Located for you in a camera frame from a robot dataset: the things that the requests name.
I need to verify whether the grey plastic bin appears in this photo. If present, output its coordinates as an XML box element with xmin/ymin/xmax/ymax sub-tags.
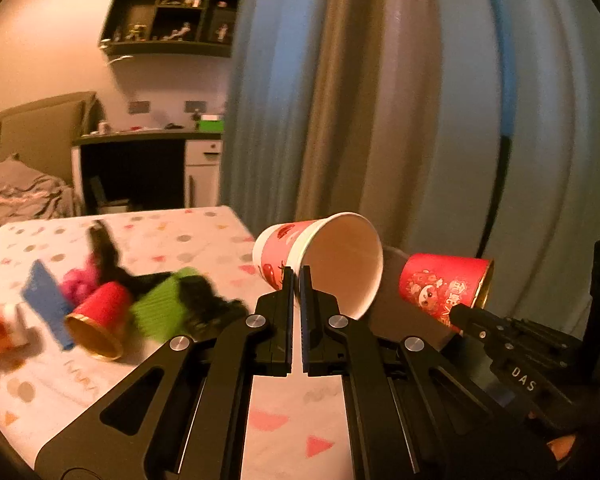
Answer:
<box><xmin>367</xmin><ymin>242</ymin><xmax>462</xmax><ymax>357</ymax></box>

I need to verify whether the person's right hand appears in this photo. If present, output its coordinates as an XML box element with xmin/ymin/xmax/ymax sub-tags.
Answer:
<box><xmin>527</xmin><ymin>408</ymin><xmax>595</xmax><ymax>480</ymax></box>

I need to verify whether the red cup with gold inside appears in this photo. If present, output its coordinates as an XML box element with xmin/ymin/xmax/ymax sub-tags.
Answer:
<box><xmin>64</xmin><ymin>281</ymin><xmax>135</xmax><ymax>362</ymax></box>

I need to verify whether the grey curtain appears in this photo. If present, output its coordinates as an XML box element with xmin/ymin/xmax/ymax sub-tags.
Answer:
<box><xmin>292</xmin><ymin>0</ymin><xmax>445</xmax><ymax>257</ymax></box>

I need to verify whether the red printed paper cup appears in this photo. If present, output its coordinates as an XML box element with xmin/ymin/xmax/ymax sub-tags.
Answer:
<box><xmin>398</xmin><ymin>252</ymin><xmax>496</xmax><ymax>328</ymax></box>

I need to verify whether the pink crumpled ball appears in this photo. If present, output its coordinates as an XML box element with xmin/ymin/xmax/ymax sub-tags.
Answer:
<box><xmin>60</xmin><ymin>255</ymin><xmax>101</xmax><ymax>307</ymax></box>

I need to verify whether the dark wall shelf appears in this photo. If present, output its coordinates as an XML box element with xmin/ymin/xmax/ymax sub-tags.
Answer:
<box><xmin>98</xmin><ymin>0</ymin><xmax>244</xmax><ymax>59</ymax></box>

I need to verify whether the green sponge block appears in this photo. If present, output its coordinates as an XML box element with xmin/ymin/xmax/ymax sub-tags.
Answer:
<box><xmin>130</xmin><ymin>266</ymin><xmax>212</xmax><ymax>343</ymax></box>

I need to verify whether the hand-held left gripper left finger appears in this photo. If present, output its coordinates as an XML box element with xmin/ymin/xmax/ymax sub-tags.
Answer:
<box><xmin>34</xmin><ymin>266</ymin><xmax>301</xmax><ymax>480</ymax></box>

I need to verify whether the white and red paper cup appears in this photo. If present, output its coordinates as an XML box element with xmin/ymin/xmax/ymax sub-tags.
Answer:
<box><xmin>0</xmin><ymin>301</ymin><xmax>31</xmax><ymax>362</ymax></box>

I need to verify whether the blue curtain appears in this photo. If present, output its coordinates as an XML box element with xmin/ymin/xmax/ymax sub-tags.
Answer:
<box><xmin>219</xmin><ymin>0</ymin><xmax>600</xmax><ymax>343</ymax></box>

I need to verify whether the dark object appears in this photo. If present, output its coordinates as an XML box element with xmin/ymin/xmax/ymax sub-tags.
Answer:
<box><xmin>87</xmin><ymin>219</ymin><xmax>248</xmax><ymax>342</ymax></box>

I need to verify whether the grey rumpled blanket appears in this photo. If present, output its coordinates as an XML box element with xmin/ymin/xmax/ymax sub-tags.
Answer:
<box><xmin>0</xmin><ymin>155</ymin><xmax>84</xmax><ymax>247</ymax></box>

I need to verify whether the dark desk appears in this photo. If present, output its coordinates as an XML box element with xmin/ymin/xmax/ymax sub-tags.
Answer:
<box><xmin>71</xmin><ymin>129</ymin><xmax>226</xmax><ymax>217</ymax></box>

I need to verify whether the pink printed paper cup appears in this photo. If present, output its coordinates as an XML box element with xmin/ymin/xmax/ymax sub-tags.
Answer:
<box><xmin>252</xmin><ymin>211</ymin><xmax>384</xmax><ymax>322</ymax></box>

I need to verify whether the small bin under desk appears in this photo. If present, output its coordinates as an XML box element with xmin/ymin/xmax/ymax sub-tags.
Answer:
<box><xmin>90</xmin><ymin>177</ymin><xmax>131</xmax><ymax>214</ymax></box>

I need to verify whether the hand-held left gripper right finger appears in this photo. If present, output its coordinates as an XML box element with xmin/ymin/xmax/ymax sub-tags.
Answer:
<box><xmin>300</xmin><ymin>266</ymin><xmax>557</xmax><ymax>480</ymax></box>

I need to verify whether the row of shelf figurines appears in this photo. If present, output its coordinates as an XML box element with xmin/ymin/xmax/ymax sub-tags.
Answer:
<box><xmin>112</xmin><ymin>0</ymin><xmax>231</xmax><ymax>44</ymax></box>

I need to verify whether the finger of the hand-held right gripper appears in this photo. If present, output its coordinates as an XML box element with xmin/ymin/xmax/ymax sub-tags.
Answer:
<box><xmin>449</xmin><ymin>304</ymin><xmax>590</xmax><ymax>422</ymax></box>

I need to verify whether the blue cloth piece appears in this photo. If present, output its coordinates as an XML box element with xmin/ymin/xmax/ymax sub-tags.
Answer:
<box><xmin>20</xmin><ymin>259</ymin><xmax>77</xmax><ymax>352</ymax></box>

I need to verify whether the white drawer cabinet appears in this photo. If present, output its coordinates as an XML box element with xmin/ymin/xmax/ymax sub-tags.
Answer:
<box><xmin>184</xmin><ymin>140</ymin><xmax>224</xmax><ymax>209</ymax></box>

